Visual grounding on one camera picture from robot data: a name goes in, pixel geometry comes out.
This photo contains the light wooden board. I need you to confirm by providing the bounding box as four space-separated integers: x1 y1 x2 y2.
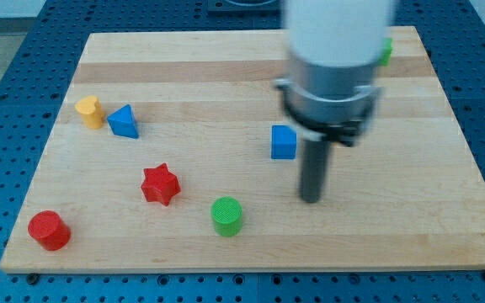
0 26 485 274

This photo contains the yellow heart block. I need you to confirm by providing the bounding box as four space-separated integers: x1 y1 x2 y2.
74 95 105 130

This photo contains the red star block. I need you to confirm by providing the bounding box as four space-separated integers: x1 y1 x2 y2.
141 163 181 206

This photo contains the green block behind arm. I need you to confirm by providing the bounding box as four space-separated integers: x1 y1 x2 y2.
378 38 393 66

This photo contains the green cylinder block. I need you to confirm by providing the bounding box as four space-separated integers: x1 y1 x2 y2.
211 196 243 237

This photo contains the blue triangle block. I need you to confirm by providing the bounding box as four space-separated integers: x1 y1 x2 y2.
107 104 139 139

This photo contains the red cylinder block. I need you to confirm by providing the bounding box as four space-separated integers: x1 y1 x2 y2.
28 210 72 251

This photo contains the blue cube block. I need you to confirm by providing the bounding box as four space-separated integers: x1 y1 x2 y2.
271 125 297 160

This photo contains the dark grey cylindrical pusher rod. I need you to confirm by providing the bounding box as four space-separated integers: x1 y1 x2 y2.
299 140 331 203

